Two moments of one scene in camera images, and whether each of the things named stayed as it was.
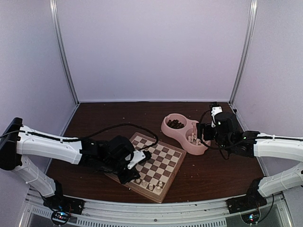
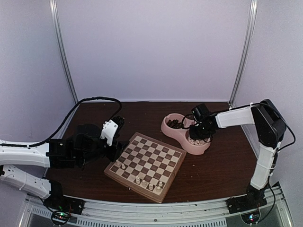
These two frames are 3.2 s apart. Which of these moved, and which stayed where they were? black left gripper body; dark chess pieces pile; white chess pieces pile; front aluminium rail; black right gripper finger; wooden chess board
Moved: black right gripper finger; black left gripper body
Stayed: front aluminium rail; dark chess pieces pile; white chess pieces pile; wooden chess board
